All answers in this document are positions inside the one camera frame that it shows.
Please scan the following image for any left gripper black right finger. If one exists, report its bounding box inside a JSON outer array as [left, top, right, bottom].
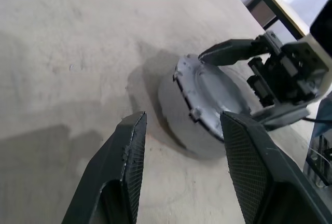
[[219, 111, 332, 224]]

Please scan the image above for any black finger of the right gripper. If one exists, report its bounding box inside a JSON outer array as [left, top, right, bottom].
[[198, 38, 270, 67], [250, 102, 312, 131]]

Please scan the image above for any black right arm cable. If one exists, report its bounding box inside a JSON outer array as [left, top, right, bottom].
[[303, 115, 332, 123]]

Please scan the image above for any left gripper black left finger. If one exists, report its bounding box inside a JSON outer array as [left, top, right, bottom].
[[61, 111, 148, 224]]

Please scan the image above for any grey motor rotor disc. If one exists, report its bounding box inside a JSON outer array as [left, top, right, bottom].
[[172, 53, 252, 142]]

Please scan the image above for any black framed side table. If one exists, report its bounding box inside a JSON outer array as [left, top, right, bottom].
[[245, 0, 313, 40]]

